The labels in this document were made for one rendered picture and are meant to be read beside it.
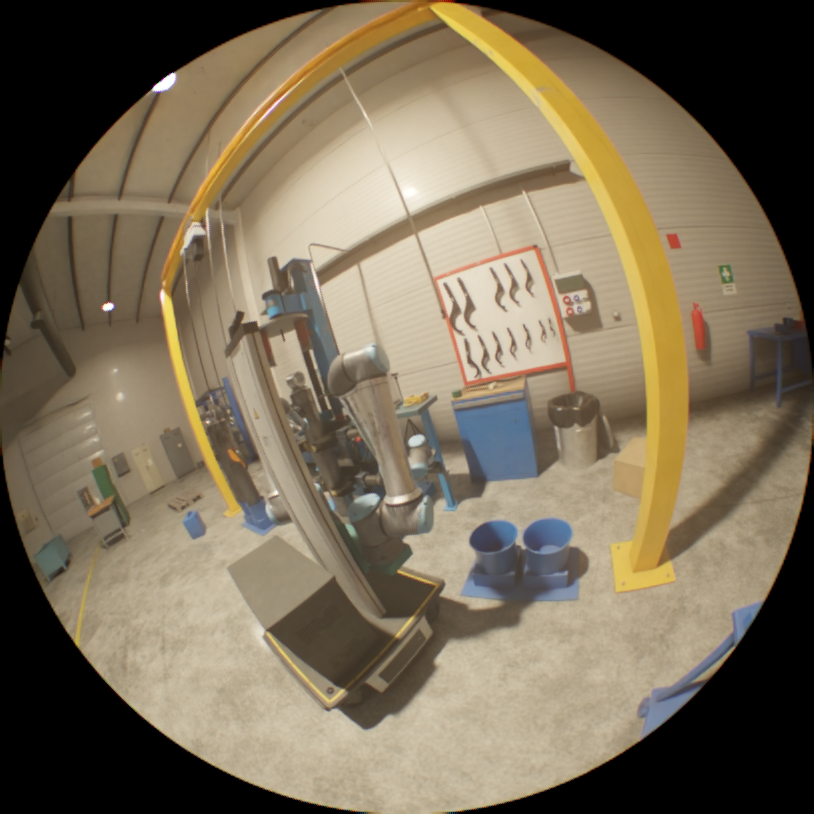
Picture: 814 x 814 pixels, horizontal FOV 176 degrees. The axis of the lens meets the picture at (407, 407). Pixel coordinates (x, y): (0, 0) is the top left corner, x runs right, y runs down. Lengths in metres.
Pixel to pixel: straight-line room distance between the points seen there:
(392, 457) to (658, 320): 1.14
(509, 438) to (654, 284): 1.93
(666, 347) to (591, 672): 1.45
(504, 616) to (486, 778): 0.97
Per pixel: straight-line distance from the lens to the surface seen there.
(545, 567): 1.62
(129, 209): 7.52
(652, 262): 1.20
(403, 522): 0.99
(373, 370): 0.91
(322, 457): 2.52
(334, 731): 1.72
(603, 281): 3.68
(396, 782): 1.58
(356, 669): 1.40
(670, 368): 1.22
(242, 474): 3.50
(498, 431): 2.57
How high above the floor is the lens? 1.49
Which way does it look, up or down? 11 degrees down
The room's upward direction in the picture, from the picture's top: 17 degrees counter-clockwise
